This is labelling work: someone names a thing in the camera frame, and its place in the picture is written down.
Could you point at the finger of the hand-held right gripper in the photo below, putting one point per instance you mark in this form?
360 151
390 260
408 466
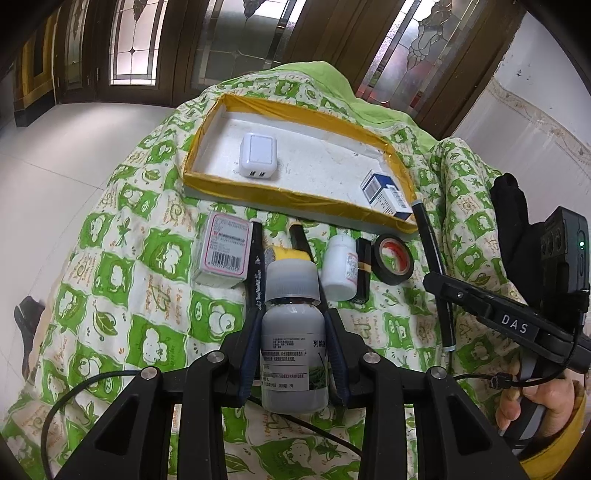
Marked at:
485 309

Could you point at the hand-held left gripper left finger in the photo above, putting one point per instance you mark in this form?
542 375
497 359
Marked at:
251 350

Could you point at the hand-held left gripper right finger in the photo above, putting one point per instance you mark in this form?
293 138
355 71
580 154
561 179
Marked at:
336 360

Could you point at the grey-capped plastic bottle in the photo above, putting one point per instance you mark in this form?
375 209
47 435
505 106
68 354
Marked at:
295 350

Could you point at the black tube with yellow band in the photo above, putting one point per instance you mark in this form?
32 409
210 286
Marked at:
362 286

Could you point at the long black pen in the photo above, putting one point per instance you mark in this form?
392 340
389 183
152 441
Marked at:
431 249

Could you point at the black marker pen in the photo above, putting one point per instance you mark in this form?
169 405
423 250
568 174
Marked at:
257 267

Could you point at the small white pill bottle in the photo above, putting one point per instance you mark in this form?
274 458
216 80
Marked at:
337 272

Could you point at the black tape roll red core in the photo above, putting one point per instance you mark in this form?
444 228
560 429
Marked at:
381 267

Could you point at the yellow tape roll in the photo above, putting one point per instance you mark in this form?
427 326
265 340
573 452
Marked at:
288 254

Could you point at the pink and white medicine box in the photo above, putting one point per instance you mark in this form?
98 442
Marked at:
221 249

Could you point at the yellow-taped foam tray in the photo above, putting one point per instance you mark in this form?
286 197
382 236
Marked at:
277 196

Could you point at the white USB charger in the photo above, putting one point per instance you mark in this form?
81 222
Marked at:
256 152

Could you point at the person's right hand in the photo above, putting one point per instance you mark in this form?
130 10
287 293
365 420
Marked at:
554 401

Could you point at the black cloth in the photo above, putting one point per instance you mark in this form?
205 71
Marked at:
512 217

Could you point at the black pen with yellow bands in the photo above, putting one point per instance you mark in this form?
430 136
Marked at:
299 240

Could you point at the green and white printed blanket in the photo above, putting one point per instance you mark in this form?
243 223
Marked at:
138 286

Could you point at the blue and white medicine box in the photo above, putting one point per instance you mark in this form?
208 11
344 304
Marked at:
383 194

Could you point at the black shoe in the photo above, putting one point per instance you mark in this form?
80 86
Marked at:
27 323

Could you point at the wooden glass-panel door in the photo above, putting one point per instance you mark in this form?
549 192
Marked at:
138 41
249 37
415 50

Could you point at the wooden cabinet with yellow trim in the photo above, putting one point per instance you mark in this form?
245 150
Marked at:
34 69

